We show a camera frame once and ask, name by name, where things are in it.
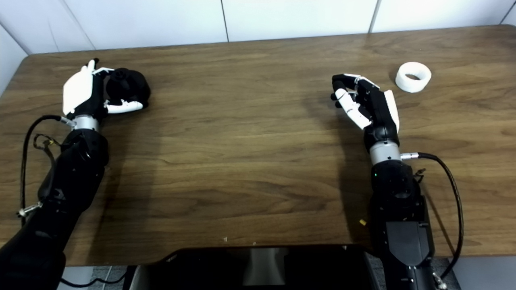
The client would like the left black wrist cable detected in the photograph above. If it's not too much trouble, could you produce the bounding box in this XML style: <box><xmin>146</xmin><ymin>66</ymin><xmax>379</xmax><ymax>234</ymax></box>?
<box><xmin>16</xmin><ymin>115</ymin><xmax>127</xmax><ymax>288</ymax></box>

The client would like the round black part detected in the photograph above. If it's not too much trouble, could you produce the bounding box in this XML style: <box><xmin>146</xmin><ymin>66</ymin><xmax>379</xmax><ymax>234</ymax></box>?
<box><xmin>104</xmin><ymin>68</ymin><xmax>151</xmax><ymax>108</ymax></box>

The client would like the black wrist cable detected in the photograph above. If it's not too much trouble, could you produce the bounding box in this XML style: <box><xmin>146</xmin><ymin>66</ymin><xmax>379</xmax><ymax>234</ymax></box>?
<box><xmin>16</xmin><ymin>115</ymin><xmax>127</xmax><ymax>288</ymax></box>
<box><xmin>400</xmin><ymin>152</ymin><xmax>464</xmax><ymax>280</ymax></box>

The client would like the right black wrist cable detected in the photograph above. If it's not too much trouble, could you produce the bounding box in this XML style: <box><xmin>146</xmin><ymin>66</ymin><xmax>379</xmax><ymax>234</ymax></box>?
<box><xmin>400</xmin><ymin>152</ymin><xmax>464</xmax><ymax>280</ymax></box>

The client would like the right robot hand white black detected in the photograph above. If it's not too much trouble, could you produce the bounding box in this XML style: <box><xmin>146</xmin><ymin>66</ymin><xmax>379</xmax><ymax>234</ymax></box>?
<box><xmin>330</xmin><ymin>73</ymin><xmax>401</xmax><ymax>147</ymax></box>

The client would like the left thin black wire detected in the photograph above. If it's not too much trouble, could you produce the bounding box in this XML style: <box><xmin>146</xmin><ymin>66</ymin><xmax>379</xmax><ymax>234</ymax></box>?
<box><xmin>33</xmin><ymin>134</ymin><xmax>57</xmax><ymax>164</ymax></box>

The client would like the white ring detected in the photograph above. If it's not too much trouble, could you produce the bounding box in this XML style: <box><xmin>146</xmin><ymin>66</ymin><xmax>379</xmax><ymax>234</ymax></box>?
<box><xmin>395</xmin><ymin>62</ymin><xmax>432</xmax><ymax>93</ymax></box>

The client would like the glossy black robot torso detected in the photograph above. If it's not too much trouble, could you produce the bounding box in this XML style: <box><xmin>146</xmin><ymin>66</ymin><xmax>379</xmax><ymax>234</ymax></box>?
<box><xmin>129</xmin><ymin>244</ymin><xmax>381</xmax><ymax>290</ymax></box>

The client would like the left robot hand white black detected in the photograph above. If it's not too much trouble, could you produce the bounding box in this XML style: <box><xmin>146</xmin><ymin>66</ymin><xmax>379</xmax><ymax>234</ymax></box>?
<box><xmin>62</xmin><ymin>58</ymin><xmax>144</xmax><ymax>120</ymax></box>

